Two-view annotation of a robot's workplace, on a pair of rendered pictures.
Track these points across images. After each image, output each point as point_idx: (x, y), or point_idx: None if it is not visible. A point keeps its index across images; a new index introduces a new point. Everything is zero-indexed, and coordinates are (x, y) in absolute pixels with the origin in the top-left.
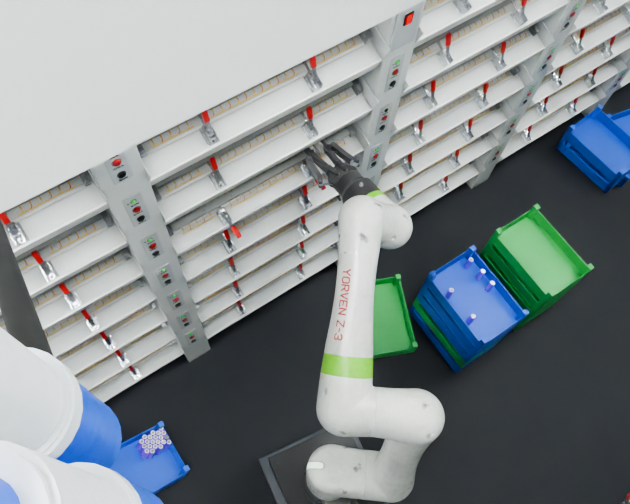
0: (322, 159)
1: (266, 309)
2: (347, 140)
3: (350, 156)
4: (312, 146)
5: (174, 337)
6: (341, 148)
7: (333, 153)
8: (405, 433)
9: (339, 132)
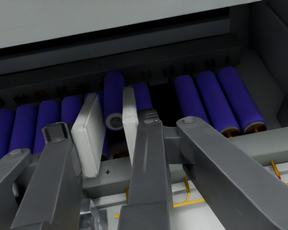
0: (60, 177)
1: None
2: None
3: None
4: (85, 118)
5: None
6: (227, 143)
7: (155, 159)
8: None
9: (260, 132)
